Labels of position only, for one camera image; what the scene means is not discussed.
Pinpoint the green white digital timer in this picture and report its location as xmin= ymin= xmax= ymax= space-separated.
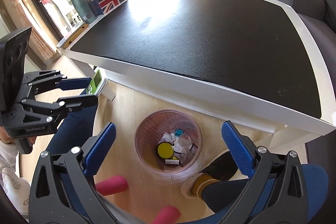
xmin=85 ymin=68 xmax=108 ymax=97

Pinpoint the yellow round zip case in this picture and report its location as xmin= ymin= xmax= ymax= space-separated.
xmin=157 ymin=142 xmax=174 ymax=160

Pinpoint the clear round plastic container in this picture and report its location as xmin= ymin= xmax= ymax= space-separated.
xmin=178 ymin=133 xmax=193 ymax=152

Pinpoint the teal toy brick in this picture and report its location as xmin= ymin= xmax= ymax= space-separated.
xmin=174 ymin=129 xmax=184 ymax=137

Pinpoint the white tissue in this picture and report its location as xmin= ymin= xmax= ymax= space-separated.
xmin=159 ymin=132 xmax=180 ymax=145

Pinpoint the white rectangular small box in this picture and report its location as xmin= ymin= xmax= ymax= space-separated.
xmin=165 ymin=159 xmax=180 ymax=165

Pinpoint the white patterned sleeve forearm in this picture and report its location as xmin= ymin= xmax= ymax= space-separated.
xmin=1 ymin=141 xmax=30 ymax=217

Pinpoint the pink trash bin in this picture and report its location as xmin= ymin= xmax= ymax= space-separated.
xmin=135 ymin=109 xmax=202 ymax=175

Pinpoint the person left hand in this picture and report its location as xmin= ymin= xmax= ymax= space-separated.
xmin=0 ymin=126 xmax=38 ymax=146

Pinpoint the black slipper with sock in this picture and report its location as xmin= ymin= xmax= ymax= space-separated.
xmin=180 ymin=150 xmax=238 ymax=198

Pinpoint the blue trouser leg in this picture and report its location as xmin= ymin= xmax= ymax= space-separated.
xmin=46 ymin=106 xmax=97 ymax=155

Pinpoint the teal thermos bottle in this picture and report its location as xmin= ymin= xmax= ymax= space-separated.
xmin=71 ymin=0 xmax=97 ymax=24

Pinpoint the grey fabric sofa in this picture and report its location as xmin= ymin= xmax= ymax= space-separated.
xmin=278 ymin=0 xmax=335 ymax=86

